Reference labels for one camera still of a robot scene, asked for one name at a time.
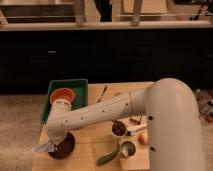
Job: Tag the brown chocolate bar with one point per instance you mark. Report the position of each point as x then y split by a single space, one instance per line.
135 121

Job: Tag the yellow orange fruit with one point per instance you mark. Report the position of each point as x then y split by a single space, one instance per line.
143 138

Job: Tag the white cup with brown contents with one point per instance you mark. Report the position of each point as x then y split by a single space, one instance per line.
118 129

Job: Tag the small metal cup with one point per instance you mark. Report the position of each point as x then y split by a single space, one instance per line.
128 149

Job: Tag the green plastic cup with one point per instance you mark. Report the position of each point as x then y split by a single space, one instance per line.
117 94

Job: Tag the green cucumber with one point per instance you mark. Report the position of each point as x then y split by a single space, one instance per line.
108 157

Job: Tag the blue-grey towel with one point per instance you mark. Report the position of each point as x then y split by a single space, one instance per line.
46 147

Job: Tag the wooden table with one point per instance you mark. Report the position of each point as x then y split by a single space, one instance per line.
94 137

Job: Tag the orange bowl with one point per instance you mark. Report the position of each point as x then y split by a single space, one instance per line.
62 93

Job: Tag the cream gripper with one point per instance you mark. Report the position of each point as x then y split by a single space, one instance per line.
57 140

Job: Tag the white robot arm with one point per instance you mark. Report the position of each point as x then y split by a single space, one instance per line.
171 109

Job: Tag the white handled ladle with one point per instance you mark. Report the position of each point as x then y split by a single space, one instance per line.
131 130

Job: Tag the purple bowl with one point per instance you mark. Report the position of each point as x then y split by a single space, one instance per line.
64 148

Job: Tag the green plastic tray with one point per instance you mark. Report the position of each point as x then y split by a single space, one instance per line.
79 86

